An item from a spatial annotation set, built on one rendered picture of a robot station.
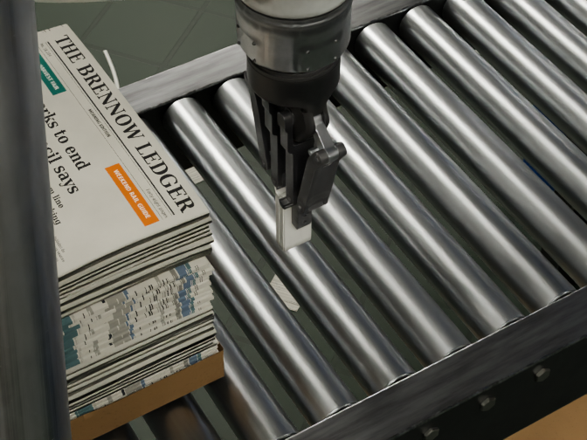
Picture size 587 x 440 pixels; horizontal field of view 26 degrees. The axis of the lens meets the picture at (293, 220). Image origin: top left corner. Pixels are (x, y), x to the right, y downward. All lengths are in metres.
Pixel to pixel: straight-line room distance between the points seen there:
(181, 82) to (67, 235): 0.50
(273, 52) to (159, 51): 1.80
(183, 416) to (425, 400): 0.22
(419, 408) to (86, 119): 0.40
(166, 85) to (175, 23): 1.35
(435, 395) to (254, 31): 0.41
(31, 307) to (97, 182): 0.68
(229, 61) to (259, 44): 0.54
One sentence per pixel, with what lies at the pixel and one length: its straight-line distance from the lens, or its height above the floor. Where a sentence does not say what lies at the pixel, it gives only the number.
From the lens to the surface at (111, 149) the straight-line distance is 1.07.
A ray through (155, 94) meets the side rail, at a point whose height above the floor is 0.80.
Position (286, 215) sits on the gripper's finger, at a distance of 1.13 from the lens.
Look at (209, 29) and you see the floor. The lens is 2.80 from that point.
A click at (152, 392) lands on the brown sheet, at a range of 1.15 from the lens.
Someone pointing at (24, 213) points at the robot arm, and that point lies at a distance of 0.37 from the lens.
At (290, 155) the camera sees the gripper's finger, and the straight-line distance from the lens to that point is 1.07.
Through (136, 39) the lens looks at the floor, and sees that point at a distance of 2.79.
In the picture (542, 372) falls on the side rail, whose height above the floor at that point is 0.78.
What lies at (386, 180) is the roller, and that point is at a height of 0.80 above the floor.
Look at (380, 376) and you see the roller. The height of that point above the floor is 0.80.
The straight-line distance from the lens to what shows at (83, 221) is 1.02.
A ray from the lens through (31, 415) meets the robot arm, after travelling 0.38.
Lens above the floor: 1.78
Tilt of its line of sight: 48 degrees down
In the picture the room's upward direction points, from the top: straight up
